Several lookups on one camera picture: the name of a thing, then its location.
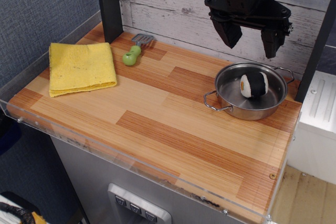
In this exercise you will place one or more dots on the yellow and black object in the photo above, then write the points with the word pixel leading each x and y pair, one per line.
pixel 24 215

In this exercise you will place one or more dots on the clear acrylic table guard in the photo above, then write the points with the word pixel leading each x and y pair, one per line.
pixel 153 135

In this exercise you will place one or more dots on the white cabinet at right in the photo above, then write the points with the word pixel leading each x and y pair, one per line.
pixel 312 150

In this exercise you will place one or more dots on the stainless steel pot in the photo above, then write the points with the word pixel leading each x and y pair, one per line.
pixel 227 96

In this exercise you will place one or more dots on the dark vertical post left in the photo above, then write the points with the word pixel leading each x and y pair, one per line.
pixel 111 19

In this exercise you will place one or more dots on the grey dispenser panel with buttons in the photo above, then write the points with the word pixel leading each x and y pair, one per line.
pixel 138 205

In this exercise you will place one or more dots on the dark vertical post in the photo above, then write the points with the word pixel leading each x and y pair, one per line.
pixel 111 19
pixel 316 52

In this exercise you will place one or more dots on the yellow cloth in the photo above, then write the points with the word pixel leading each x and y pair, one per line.
pixel 79 68

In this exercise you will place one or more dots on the dark vertical post right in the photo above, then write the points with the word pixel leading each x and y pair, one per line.
pixel 316 52

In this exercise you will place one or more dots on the green handled grey toy spatula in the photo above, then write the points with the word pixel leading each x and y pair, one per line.
pixel 130 58

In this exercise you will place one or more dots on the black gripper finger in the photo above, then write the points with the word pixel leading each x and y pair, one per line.
pixel 228 32
pixel 272 39

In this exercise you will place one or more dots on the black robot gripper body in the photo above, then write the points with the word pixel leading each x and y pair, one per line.
pixel 255 14

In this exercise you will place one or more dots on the plush sushi roll toy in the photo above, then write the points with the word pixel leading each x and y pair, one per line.
pixel 254 84

